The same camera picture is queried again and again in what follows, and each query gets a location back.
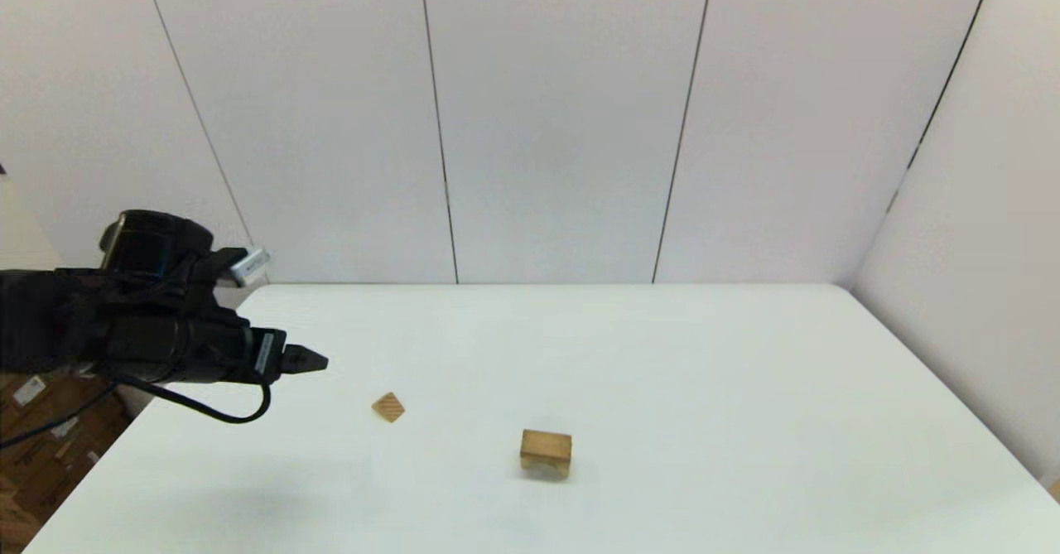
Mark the arched wooden building block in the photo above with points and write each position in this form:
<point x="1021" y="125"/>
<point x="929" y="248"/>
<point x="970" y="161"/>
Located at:
<point x="546" y="467"/>

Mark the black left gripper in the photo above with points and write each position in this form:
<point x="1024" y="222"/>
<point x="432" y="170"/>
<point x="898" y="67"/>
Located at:
<point x="199" y="351"/>

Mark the triangular wooden building block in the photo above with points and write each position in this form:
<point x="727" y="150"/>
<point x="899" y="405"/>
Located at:
<point x="388" y="407"/>

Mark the brown cardboard box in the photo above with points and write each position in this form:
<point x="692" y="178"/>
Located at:
<point x="15" y="525"/>
<point x="66" y="446"/>

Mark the rectangular wooden building block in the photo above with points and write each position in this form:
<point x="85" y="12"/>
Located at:
<point x="546" y="443"/>

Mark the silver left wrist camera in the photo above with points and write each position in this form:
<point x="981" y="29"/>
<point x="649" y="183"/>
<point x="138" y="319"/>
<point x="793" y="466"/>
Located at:
<point x="248" y="266"/>

